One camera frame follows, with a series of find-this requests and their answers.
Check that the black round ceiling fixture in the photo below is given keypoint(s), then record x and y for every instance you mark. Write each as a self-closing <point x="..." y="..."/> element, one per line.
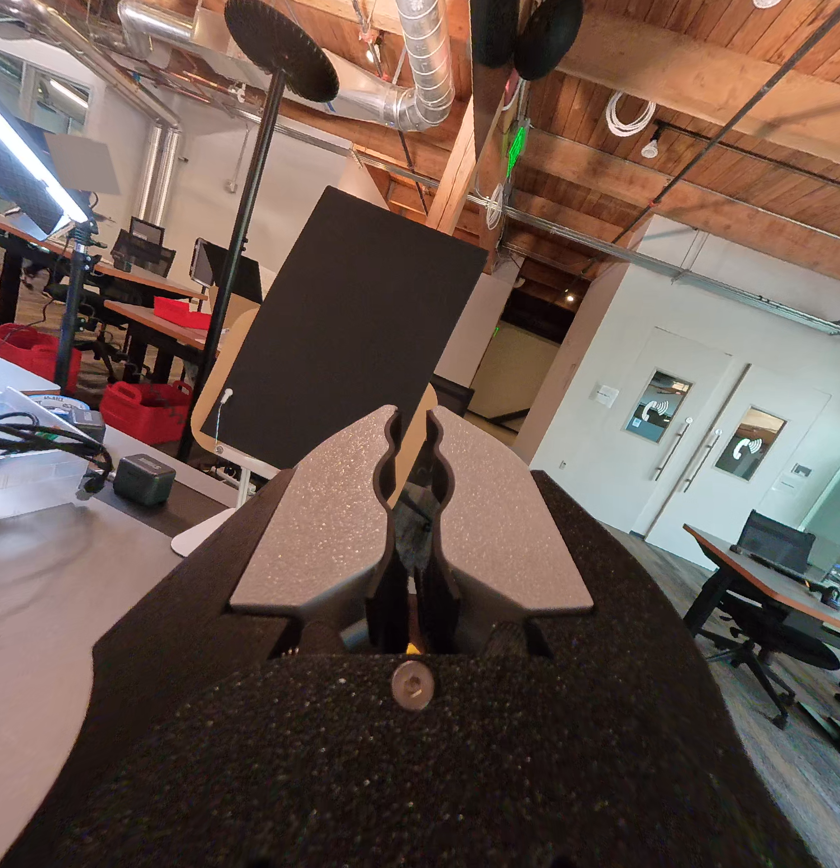
<point x="552" y="41"/>

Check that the grey desk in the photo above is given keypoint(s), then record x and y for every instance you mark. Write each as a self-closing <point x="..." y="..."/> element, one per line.
<point x="54" y="576"/>

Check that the clear plastic box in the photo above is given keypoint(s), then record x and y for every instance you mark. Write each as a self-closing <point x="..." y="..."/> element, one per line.
<point x="26" y="475"/>

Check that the wooden office desk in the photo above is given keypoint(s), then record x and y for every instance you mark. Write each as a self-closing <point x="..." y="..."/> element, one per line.
<point x="132" y="315"/>
<point x="182" y="290"/>
<point x="819" y="603"/>

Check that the blue tape roll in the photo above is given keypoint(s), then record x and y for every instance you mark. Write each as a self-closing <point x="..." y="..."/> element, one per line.
<point x="57" y="407"/>

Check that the silver air duct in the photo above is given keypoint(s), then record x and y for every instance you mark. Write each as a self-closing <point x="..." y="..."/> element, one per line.
<point x="426" y="54"/>

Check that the black light tripod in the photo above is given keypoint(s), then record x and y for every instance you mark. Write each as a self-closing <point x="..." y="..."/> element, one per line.
<point x="71" y="305"/>

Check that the dark grey cube device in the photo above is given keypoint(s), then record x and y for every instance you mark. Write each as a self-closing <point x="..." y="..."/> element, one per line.
<point x="143" y="478"/>

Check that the studio light panel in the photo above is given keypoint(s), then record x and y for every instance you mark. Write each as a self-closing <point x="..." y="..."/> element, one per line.
<point x="20" y="183"/>

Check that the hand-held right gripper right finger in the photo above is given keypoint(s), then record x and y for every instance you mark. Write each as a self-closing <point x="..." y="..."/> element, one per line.
<point x="508" y="529"/>

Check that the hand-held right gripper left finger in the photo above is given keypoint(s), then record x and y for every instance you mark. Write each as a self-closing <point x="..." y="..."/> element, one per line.
<point x="304" y="529"/>

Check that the track spotlight bulb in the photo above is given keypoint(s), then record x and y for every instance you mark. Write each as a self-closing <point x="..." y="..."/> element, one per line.
<point x="650" y="148"/>

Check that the small grey cube device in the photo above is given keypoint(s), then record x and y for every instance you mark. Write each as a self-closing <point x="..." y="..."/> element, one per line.
<point x="89" y="427"/>

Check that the white wall sign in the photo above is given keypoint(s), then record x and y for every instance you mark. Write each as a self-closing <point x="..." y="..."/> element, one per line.
<point x="606" y="397"/>

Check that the red plastic basket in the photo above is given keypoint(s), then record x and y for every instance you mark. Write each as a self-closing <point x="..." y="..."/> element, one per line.
<point x="145" y="413"/>
<point x="20" y="352"/>

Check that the tablet on stand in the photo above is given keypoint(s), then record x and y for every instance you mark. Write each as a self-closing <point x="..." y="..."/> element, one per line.
<point x="204" y="264"/>

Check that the green exit sign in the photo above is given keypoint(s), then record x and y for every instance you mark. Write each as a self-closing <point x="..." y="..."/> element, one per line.
<point x="518" y="146"/>

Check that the black office chair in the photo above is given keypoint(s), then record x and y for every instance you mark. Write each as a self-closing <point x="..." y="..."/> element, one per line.
<point x="792" y="644"/>
<point x="145" y="254"/>

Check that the red plastic bin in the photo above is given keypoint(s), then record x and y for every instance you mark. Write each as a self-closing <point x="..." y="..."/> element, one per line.
<point x="182" y="313"/>

